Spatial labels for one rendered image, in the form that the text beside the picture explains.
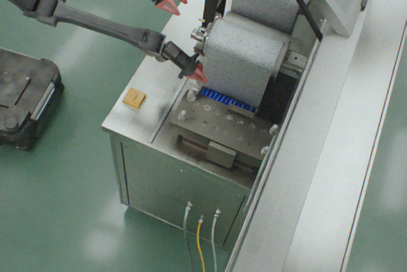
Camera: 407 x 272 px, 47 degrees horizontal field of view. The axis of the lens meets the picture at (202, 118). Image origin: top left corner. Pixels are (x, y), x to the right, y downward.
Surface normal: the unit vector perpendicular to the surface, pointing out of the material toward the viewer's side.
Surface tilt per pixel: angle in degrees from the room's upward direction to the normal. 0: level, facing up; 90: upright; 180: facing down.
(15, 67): 0
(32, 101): 0
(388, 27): 0
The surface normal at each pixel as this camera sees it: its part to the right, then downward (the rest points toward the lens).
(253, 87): -0.39, 0.77
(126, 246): 0.09, -0.51
